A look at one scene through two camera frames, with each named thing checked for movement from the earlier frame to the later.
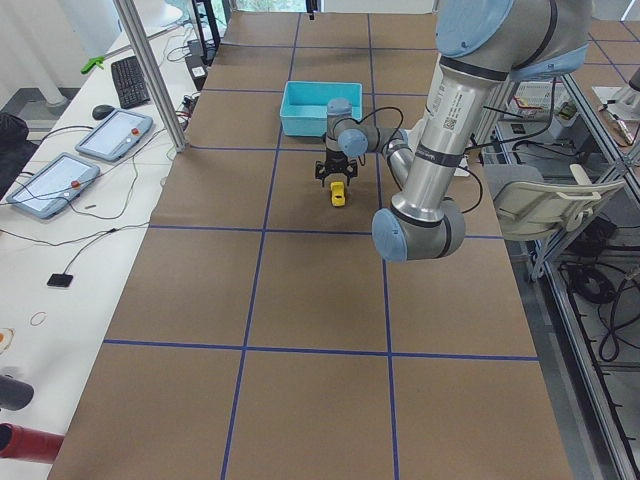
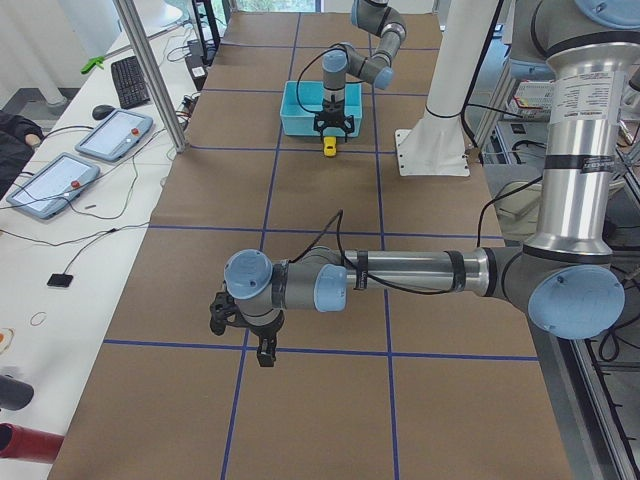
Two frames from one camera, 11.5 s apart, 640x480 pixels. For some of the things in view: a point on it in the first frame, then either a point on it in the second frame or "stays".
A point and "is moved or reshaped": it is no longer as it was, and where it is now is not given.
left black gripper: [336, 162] to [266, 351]
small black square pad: [60, 280] stays
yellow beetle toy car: [338, 196] is moved or reshaped
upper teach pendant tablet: [117, 135] stays
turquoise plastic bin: [304, 105] stays
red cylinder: [18, 442] stays
